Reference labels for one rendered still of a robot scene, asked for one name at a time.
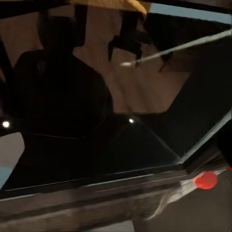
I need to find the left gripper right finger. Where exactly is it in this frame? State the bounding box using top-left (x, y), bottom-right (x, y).
top-left (217, 128), bottom-right (232, 169)

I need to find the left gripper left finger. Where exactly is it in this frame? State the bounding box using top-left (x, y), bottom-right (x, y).
top-left (0, 129), bottom-right (25, 187)

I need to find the microwave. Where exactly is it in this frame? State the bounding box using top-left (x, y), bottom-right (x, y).
top-left (0, 0), bottom-right (232, 216)

